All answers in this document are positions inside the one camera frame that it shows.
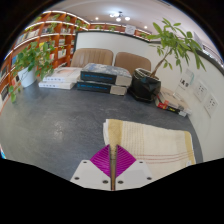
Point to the trailing plant in white pot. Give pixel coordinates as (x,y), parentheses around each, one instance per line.
(28,75)

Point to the large beige book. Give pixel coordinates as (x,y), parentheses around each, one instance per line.
(175,98)

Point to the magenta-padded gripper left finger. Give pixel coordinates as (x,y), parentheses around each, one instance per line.
(88,175)

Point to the red and black book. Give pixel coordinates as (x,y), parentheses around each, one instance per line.
(166,106)

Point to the white hanging sign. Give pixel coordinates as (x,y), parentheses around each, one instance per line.
(130,30)

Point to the orange bookshelf unit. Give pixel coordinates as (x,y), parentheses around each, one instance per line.
(50,30)

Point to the cream yellow-edged striped towel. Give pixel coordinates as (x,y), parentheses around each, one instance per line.
(156,143)

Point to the flat white book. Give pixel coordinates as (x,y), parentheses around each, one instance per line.
(56,85)

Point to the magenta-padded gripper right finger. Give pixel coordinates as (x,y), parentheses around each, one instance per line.
(136,173)

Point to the clear acrylic sign stand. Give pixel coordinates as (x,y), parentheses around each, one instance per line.
(186,80)

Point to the leafy tree in black pot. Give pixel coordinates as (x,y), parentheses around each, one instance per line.
(145,86)

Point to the ceiling lights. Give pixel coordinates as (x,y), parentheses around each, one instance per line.
(118,18)

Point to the thick dark blue book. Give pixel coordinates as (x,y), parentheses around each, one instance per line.
(96,87)
(103,75)

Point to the white book with pink cover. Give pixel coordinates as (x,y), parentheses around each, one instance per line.
(65,74)

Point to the white wall outlet plate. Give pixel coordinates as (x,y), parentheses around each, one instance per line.
(201,90)
(211,105)

